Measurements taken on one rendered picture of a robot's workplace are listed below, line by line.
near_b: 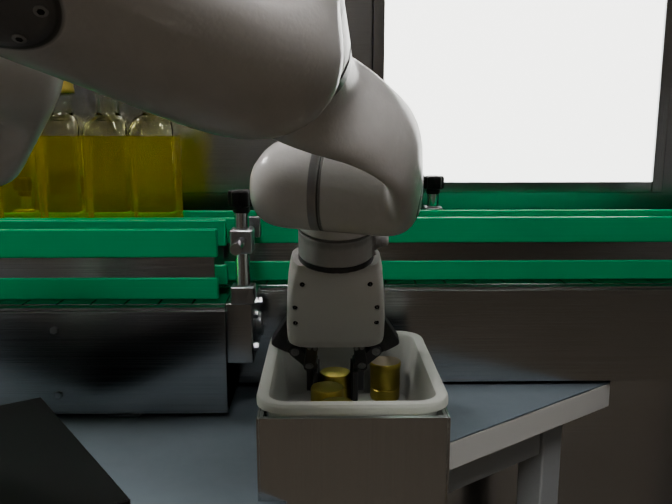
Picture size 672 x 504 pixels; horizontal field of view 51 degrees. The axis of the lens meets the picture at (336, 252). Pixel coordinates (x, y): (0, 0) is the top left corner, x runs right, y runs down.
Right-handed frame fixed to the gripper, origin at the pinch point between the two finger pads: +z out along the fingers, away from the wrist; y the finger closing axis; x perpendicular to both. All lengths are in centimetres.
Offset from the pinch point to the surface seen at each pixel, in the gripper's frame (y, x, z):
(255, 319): 9.1, -6.8, -3.6
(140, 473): 18.9, 11.3, 2.6
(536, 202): -31.3, -35.8, -6.6
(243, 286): 10.0, -4.6, -9.1
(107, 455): 23.2, 7.6, 3.7
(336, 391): 0.0, 5.3, -2.3
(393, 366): -6.6, -2.0, -0.2
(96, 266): 26.7, -7.6, -10.1
